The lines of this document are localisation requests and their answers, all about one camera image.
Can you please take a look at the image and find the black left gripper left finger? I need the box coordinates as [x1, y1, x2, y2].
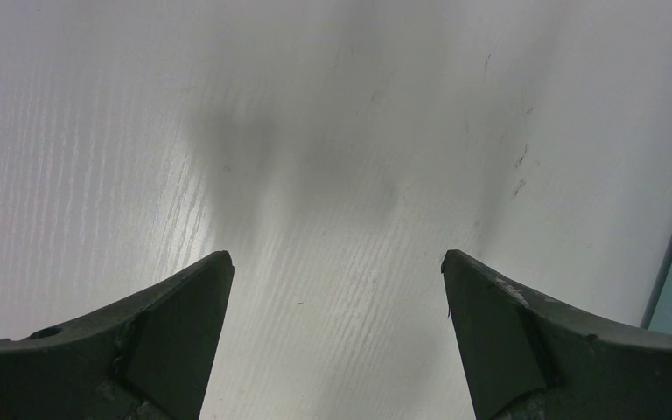
[0, 251, 235, 419]

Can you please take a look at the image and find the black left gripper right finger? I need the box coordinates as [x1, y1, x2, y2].
[441, 249, 672, 419]

